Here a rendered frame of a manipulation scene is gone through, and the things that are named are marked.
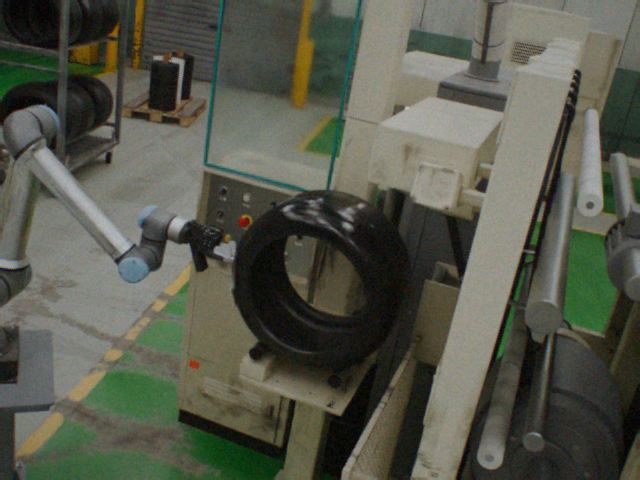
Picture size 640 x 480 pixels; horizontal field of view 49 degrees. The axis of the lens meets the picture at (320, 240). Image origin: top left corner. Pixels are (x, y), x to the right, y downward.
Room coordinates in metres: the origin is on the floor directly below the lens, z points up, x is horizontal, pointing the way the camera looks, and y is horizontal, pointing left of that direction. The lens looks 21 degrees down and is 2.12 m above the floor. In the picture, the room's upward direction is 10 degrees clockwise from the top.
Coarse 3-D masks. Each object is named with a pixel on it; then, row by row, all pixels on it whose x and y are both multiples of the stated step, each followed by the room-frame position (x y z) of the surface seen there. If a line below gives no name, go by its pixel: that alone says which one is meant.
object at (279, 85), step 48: (240, 0) 2.77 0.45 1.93; (288, 0) 2.71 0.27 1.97; (336, 0) 2.66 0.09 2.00; (240, 48) 2.76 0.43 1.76; (288, 48) 2.71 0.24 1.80; (336, 48) 2.65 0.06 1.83; (240, 96) 2.75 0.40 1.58; (288, 96) 2.70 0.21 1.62; (336, 96) 2.64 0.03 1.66; (240, 144) 2.75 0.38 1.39; (288, 144) 2.69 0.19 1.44; (336, 144) 2.63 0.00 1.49
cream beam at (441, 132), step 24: (408, 120) 1.79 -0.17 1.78; (432, 120) 1.85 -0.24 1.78; (456, 120) 1.91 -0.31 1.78; (480, 120) 1.98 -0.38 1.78; (384, 144) 1.67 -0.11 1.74; (408, 144) 1.65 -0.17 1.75; (432, 144) 1.64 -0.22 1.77; (456, 144) 1.62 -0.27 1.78; (480, 144) 1.66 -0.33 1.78; (384, 168) 1.67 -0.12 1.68; (408, 168) 1.65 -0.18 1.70; (456, 168) 1.61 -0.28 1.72
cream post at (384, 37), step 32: (384, 0) 2.33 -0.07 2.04; (384, 32) 2.32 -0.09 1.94; (384, 64) 2.32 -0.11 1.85; (352, 96) 2.34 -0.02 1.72; (384, 96) 2.31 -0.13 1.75; (352, 128) 2.34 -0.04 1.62; (352, 160) 2.33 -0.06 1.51; (352, 192) 2.32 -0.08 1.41; (320, 288) 2.34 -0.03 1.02; (352, 288) 2.34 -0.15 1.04; (320, 416) 2.31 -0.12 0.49; (288, 448) 2.34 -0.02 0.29; (320, 448) 2.34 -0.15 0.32
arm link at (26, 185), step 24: (48, 120) 2.25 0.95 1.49; (48, 144) 2.27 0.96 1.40; (24, 168) 2.22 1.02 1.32; (24, 192) 2.22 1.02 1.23; (0, 216) 2.23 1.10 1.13; (24, 216) 2.24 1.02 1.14; (0, 240) 2.22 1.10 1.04; (24, 240) 2.25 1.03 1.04; (0, 264) 2.20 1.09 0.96; (24, 264) 2.26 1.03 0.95; (24, 288) 2.30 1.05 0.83
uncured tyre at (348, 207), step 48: (336, 192) 2.16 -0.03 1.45; (240, 240) 2.07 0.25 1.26; (336, 240) 1.94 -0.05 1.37; (384, 240) 1.99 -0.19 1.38; (240, 288) 2.02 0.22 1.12; (288, 288) 2.26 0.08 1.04; (384, 288) 1.90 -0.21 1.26; (288, 336) 2.13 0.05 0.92; (336, 336) 2.17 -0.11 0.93; (384, 336) 1.92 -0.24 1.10
